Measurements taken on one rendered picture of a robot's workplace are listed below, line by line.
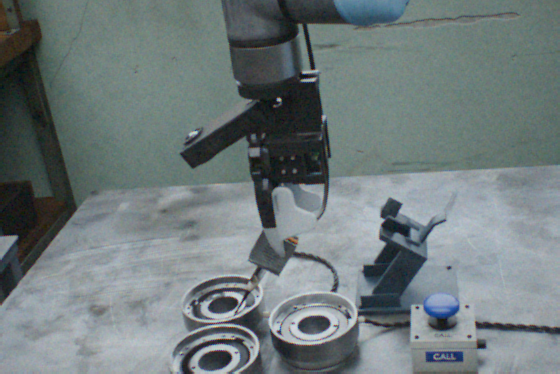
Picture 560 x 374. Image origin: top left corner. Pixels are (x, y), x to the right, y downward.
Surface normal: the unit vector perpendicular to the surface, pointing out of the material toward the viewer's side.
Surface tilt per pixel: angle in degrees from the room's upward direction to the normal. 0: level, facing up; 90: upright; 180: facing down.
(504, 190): 0
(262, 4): 107
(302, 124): 90
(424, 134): 90
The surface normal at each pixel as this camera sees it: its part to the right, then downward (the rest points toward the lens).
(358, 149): -0.16, 0.42
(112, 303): -0.14, -0.90
